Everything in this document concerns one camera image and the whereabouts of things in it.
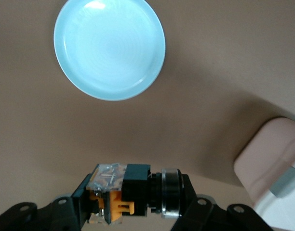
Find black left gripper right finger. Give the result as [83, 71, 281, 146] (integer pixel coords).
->
[171, 173, 274, 231]

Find orange and black push-button switch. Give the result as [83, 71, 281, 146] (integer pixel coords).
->
[86, 163, 185, 226]

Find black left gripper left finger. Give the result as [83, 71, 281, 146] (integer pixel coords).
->
[0, 166, 100, 231]

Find light blue round plate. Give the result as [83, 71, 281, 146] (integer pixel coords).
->
[53, 0, 167, 102]

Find white lidded storage box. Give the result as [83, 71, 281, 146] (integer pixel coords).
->
[234, 117, 295, 231]

